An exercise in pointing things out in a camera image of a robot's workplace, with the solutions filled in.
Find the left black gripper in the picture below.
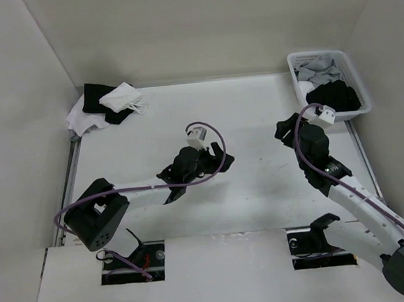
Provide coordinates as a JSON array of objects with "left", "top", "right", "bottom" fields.
[{"left": 181, "top": 141, "right": 235, "bottom": 185}]

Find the black tank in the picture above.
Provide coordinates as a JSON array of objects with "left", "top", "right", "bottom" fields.
[
  {"left": 306, "top": 80, "right": 361, "bottom": 112},
  {"left": 82, "top": 83, "right": 135, "bottom": 125}
]

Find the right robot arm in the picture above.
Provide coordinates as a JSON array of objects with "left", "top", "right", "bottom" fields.
[{"left": 274, "top": 109, "right": 404, "bottom": 295}]

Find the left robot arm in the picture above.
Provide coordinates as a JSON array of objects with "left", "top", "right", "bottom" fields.
[{"left": 63, "top": 142, "right": 235, "bottom": 268}]

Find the white tank top in basket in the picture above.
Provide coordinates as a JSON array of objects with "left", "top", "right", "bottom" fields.
[{"left": 298, "top": 81, "right": 315, "bottom": 99}]

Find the grey tank top in basket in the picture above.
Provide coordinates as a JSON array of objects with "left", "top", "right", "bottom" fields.
[{"left": 296, "top": 54, "right": 341, "bottom": 87}]

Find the folded white tank top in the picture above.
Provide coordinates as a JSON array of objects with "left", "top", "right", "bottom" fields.
[{"left": 98, "top": 82, "right": 149, "bottom": 114}]

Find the folded black tank top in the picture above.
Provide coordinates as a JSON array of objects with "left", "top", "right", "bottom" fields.
[{"left": 82, "top": 83, "right": 135, "bottom": 125}]

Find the white tank top underneath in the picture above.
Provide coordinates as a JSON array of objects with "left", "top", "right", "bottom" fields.
[{"left": 66, "top": 96, "right": 110, "bottom": 137}]

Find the white plastic laundry basket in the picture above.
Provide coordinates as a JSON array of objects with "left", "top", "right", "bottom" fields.
[{"left": 286, "top": 50, "right": 372, "bottom": 122}]

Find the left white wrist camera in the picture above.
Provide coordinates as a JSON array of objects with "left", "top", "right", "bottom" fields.
[{"left": 186, "top": 126, "right": 207, "bottom": 150}]

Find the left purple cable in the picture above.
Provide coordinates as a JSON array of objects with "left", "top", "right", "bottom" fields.
[{"left": 47, "top": 120, "right": 237, "bottom": 287}]

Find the purple cable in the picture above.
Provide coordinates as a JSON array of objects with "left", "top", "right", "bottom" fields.
[
  {"left": 290, "top": 96, "right": 404, "bottom": 280},
  {"left": 47, "top": 120, "right": 237, "bottom": 287}
]

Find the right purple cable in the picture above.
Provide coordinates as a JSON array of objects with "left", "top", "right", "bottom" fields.
[{"left": 290, "top": 96, "right": 404, "bottom": 280}]

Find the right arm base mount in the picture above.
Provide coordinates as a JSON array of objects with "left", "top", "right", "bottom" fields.
[{"left": 286, "top": 213, "right": 358, "bottom": 270}]

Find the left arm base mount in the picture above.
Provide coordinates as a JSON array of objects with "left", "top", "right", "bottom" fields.
[{"left": 96, "top": 240, "right": 166, "bottom": 286}]

